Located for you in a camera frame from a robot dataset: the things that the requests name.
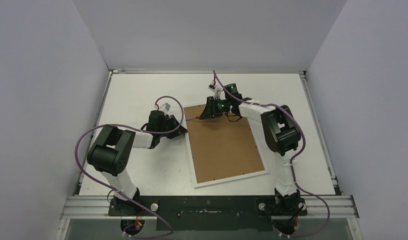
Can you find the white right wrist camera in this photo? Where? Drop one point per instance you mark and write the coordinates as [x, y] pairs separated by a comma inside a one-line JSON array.
[[216, 89]]

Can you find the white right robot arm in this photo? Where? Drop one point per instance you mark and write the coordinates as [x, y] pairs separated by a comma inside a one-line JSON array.
[[280, 132]]

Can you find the white picture frame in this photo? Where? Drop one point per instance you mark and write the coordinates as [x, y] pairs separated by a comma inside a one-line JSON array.
[[230, 180]]

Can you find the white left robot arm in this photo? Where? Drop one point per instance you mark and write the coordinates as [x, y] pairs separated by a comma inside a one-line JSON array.
[[111, 150]]

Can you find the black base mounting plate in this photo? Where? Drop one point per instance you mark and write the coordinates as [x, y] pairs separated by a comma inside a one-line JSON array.
[[212, 213]]

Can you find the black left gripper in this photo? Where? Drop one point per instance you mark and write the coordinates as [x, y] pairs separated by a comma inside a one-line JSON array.
[[171, 120]]

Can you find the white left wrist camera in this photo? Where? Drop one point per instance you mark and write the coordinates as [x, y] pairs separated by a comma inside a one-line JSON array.
[[163, 107]]

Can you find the blue red screwdriver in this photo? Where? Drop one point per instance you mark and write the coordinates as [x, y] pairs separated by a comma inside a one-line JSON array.
[[193, 118]]

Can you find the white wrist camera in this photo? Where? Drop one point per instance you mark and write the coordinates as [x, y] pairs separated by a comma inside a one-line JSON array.
[[216, 89], [163, 107]]

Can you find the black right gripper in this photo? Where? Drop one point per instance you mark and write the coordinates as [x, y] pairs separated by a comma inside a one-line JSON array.
[[211, 108]]

